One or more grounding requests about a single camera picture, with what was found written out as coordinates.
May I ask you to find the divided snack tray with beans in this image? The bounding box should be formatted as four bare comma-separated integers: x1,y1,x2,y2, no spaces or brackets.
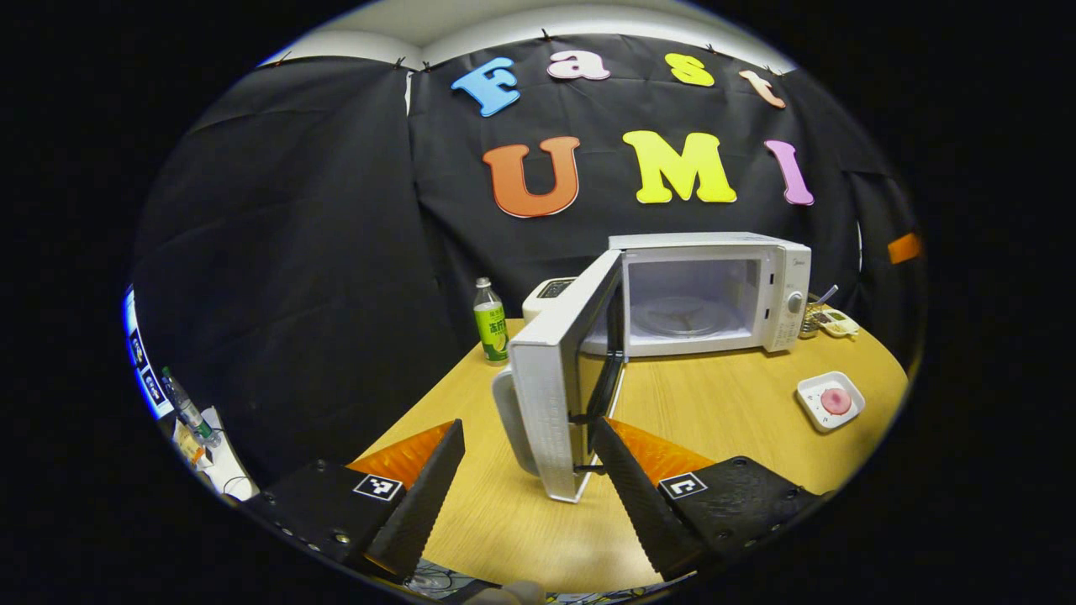
799,294,861,340

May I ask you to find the white toaster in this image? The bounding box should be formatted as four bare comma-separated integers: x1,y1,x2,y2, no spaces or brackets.
521,276,581,325

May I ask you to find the blue edged wall poster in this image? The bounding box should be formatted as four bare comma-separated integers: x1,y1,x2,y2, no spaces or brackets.
123,286,175,421

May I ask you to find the green label drink bottle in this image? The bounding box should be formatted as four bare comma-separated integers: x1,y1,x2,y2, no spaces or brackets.
472,277,511,366

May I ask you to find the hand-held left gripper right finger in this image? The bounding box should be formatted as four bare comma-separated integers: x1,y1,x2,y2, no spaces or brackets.
591,417,829,582

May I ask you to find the white square plate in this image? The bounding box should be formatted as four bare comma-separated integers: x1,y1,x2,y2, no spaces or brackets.
795,371,867,434

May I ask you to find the white side table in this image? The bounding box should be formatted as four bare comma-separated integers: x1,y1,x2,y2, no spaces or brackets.
172,407,261,502

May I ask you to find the white microwave oven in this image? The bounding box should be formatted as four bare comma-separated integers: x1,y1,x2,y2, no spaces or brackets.
492,232,813,504

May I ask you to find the clear bottle with green cap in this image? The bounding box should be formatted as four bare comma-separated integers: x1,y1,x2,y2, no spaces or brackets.
160,366,222,448

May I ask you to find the black backdrop cloth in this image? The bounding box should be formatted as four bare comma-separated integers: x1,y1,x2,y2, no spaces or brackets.
130,32,926,488

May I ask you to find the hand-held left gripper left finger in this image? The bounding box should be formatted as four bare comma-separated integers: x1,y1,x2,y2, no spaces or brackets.
240,418,467,586

